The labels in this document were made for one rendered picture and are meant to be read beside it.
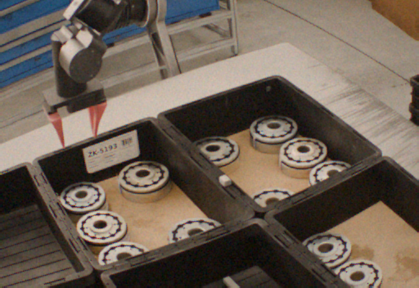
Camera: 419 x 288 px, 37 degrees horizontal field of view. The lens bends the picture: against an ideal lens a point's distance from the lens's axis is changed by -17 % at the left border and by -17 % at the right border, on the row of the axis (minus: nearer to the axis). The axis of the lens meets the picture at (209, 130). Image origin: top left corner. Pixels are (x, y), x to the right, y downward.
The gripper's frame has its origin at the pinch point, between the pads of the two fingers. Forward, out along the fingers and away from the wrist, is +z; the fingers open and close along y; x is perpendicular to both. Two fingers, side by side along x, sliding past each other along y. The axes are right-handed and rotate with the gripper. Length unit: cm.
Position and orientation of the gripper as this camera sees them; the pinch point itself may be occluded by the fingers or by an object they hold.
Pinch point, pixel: (78, 137)
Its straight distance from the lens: 118.6
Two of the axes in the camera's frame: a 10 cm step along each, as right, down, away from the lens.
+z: 0.5, 8.5, 5.2
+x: -4.7, -4.4, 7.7
